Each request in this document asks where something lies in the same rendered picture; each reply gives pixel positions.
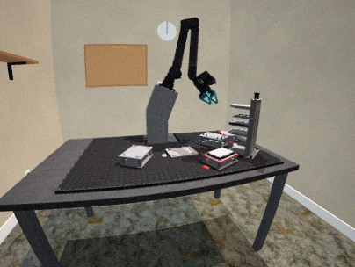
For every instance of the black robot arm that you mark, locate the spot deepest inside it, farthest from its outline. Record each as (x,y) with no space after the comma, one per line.
(174,71)

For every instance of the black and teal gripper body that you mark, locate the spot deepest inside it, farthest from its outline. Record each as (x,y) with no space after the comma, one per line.
(210,91)

